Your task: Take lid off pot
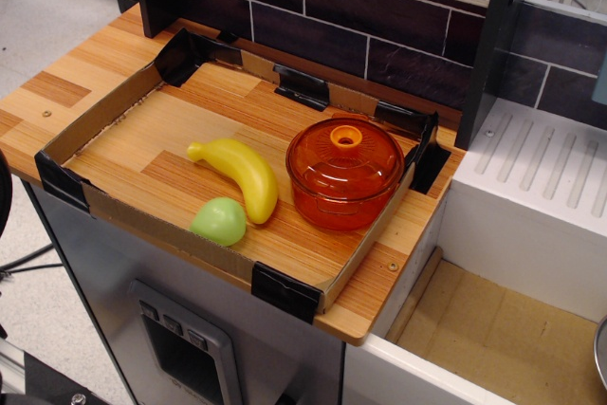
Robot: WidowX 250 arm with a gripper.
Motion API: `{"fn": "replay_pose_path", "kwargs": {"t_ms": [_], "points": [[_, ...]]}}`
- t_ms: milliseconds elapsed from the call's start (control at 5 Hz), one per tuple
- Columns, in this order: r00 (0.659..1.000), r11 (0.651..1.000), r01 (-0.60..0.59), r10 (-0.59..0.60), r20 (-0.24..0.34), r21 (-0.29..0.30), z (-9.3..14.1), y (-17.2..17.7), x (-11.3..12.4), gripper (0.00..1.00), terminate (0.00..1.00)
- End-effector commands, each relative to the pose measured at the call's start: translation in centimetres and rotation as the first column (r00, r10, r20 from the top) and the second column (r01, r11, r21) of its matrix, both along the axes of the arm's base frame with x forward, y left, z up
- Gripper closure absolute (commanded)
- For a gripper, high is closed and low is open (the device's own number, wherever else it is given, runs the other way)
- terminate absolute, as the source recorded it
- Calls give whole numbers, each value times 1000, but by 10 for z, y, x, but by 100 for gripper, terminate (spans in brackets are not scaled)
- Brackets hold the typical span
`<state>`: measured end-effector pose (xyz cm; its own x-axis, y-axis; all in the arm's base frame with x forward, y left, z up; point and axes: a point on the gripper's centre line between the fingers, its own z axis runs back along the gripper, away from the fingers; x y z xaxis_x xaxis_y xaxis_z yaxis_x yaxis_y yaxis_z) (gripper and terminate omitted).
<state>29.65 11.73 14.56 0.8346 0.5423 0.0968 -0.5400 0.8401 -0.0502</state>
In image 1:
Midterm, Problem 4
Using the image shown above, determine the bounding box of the cardboard fence with black tape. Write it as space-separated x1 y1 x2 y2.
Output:
35 29 461 322

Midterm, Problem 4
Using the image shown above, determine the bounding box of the white dish drainer sink unit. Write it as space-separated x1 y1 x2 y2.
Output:
342 101 606 404

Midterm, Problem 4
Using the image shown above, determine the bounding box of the black floor cable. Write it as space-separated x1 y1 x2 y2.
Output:
0 242 64 275

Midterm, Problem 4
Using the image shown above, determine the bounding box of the dark grey vertical post right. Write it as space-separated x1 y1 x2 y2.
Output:
455 0 511 150

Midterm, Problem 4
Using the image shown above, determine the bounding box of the green toy pear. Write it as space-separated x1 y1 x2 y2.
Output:
189 197 247 247

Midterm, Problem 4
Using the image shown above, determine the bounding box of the metal bowl edge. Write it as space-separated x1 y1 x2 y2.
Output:
593 316 607 388

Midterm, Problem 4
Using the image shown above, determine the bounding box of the yellow toy banana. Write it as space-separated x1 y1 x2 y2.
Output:
187 138 279 225

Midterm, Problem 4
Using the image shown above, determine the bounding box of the orange transparent pot lid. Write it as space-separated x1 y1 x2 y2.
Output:
285 118 404 199

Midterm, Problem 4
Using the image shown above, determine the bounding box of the orange transparent plastic pot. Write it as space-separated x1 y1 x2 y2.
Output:
288 117 404 231

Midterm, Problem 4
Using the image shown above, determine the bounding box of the grey toy dishwasher front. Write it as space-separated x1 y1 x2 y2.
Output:
27 185 344 404

